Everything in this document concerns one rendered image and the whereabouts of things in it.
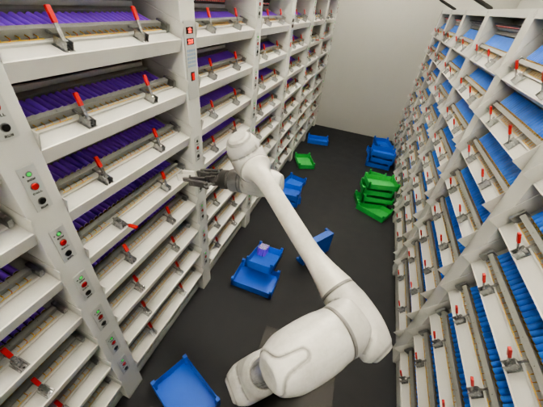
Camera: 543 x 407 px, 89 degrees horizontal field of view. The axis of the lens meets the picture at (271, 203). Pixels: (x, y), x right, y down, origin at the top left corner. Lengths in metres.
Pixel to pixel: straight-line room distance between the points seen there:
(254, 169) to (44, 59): 0.55
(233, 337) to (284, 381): 1.22
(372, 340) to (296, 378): 0.20
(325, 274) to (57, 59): 0.84
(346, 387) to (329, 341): 1.19
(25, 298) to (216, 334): 1.11
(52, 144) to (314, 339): 0.78
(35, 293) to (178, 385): 0.98
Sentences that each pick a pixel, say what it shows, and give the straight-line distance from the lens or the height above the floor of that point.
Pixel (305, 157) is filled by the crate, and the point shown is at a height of 0.00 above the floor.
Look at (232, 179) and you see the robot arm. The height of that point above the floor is 1.11.
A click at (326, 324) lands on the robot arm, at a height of 1.08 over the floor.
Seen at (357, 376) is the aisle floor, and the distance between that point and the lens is 1.90.
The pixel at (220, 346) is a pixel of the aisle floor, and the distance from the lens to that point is 1.84.
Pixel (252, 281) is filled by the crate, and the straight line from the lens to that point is 2.08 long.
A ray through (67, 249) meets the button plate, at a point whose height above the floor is 1.02.
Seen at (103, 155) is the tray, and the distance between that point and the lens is 1.12.
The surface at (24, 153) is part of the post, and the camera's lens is 0.85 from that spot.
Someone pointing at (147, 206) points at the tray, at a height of 0.94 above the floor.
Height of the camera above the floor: 1.66
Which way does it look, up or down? 37 degrees down
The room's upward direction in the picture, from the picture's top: 7 degrees clockwise
